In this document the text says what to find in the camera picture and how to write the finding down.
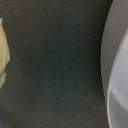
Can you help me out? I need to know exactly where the grey toy frying pan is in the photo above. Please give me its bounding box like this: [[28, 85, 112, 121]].
[[100, 0, 128, 128]]

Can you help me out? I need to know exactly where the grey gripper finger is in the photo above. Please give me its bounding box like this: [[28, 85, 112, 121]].
[[0, 18, 10, 89]]

